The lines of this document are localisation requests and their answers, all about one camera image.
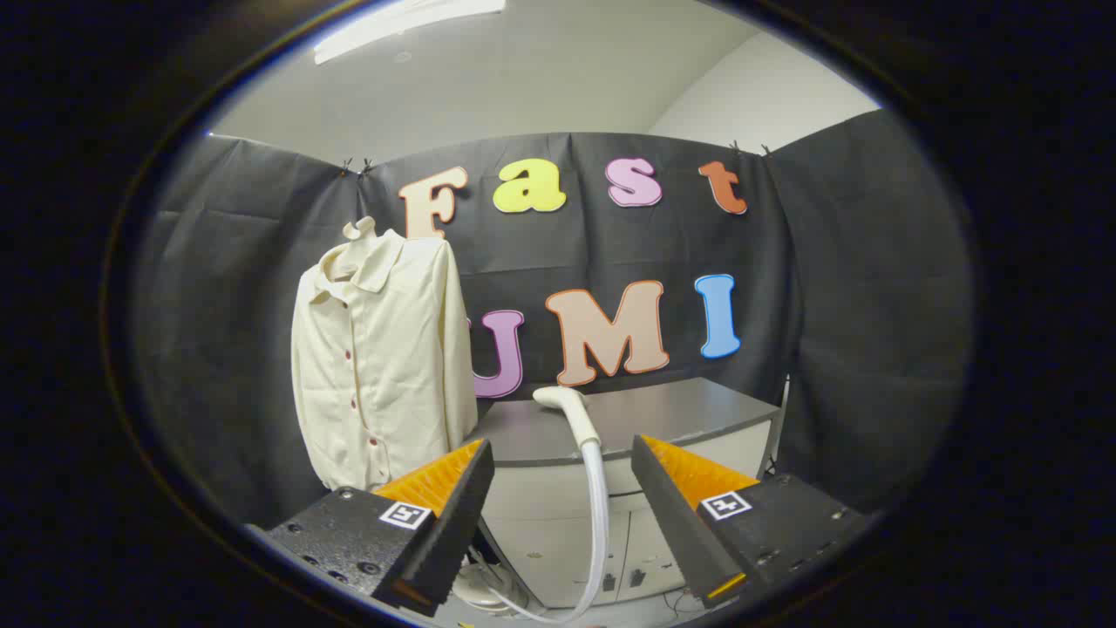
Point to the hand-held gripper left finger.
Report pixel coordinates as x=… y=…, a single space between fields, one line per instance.
x=458 y=515

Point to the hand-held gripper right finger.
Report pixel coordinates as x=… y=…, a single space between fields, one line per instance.
x=676 y=515

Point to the white garment steamer base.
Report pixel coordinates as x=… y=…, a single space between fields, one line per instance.
x=475 y=589

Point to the white garment steamer head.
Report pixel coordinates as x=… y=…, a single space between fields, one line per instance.
x=571 y=410

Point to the cream button shirt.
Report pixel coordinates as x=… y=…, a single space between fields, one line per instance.
x=392 y=366

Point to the white cabinet with grey top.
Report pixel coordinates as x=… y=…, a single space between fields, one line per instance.
x=680 y=410

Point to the cream plastic hanger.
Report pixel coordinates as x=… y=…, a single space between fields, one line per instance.
x=359 y=228

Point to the black backdrop cloth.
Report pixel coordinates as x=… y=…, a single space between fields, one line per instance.
x=244 y=288

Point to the ceiling light panel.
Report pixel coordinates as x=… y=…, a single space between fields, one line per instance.
x=392 y=26

